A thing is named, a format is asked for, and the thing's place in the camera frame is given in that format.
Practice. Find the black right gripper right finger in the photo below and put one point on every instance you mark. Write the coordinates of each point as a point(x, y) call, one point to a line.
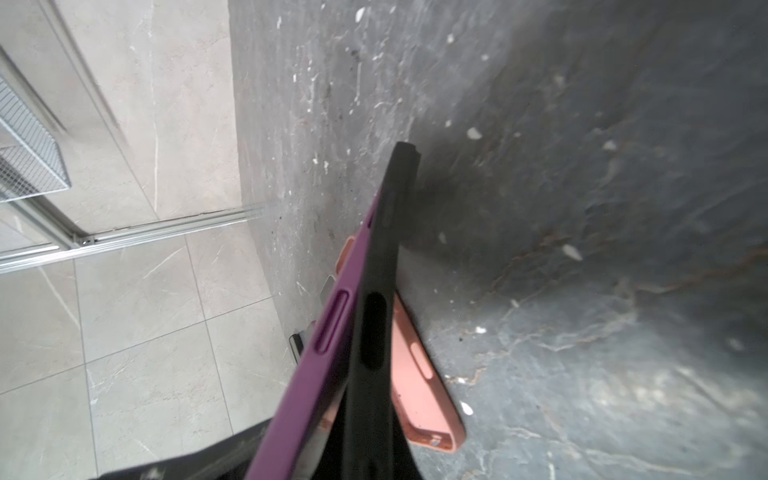
point(404, 465)

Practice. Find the black pad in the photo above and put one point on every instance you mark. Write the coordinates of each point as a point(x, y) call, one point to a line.
point(350, 350)

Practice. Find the white wire mesh basket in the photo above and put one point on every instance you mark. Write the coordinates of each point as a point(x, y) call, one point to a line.
point(31, 160)

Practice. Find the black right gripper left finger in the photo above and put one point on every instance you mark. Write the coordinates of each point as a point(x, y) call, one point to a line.
point(226, 459)

